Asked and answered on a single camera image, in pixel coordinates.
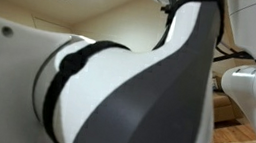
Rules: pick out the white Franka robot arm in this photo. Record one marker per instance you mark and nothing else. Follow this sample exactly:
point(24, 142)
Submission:
point(131, 98)

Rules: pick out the brown armchair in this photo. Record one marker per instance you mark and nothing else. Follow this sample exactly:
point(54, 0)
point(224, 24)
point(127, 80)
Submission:
point(223, 110)

